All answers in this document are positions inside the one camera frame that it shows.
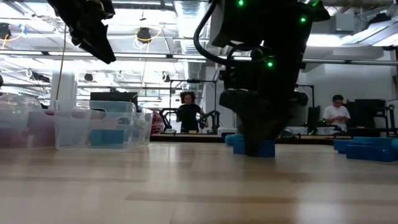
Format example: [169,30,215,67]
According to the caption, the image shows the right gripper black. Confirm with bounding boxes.
[219,58,308,156]

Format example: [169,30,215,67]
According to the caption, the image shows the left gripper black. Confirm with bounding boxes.
[46,0,116,65]

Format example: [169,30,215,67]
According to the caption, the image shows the dark blue toy brick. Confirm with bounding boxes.
[334,139,353,154]
[233,139,276,158]

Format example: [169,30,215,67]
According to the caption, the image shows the teal cylinder block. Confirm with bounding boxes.
[224,134,245,146]

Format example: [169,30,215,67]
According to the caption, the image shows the light blue rounded block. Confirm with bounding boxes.
[89,129,125,146]

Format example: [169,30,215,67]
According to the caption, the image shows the long light blue block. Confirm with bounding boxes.
[353,136,398,146]

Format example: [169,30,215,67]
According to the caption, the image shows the white box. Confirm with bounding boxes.
[217,127,239,138]

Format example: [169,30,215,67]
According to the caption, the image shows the black ceiling dome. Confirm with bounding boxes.
[136,27,152,44]

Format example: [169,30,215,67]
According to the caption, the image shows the white column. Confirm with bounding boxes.
[50,60,78,105]

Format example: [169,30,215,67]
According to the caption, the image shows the black monitor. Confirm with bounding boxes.
[90,91,139,113]

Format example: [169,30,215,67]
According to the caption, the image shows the person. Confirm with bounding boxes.
[176,91,206,134]
[322,95,351,132]

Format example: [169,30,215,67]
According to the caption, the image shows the black ceiling device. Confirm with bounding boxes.
[0,22,12,40]

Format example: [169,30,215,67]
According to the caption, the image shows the clear plastic bin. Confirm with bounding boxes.
[54,99,154,152]
[0,93,57,149]

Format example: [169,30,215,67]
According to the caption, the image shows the red cabinet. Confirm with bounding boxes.
[149,111,165,135]

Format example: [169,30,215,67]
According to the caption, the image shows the black cabinets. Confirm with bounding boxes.
[346,98,387,128]

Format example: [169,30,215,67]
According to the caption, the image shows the blue heart-shaped block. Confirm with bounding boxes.
[346,142,398,163]

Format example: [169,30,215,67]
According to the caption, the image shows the black stand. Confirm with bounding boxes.
[385,104,397,138]

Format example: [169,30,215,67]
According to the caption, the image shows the yellow cable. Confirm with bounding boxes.
[55,24,68,101]

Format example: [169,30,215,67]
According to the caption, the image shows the long ceiling light rail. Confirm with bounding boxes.
[0,49,398,67]

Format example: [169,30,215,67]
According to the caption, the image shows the silver spiral ceiling duct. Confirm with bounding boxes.
[174,0,208,83]

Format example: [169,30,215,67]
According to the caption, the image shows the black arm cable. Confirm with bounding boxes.
[192,0,274,67]

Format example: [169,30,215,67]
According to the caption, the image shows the grey rectangular ceiling duct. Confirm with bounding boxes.
[306,14,398,47]

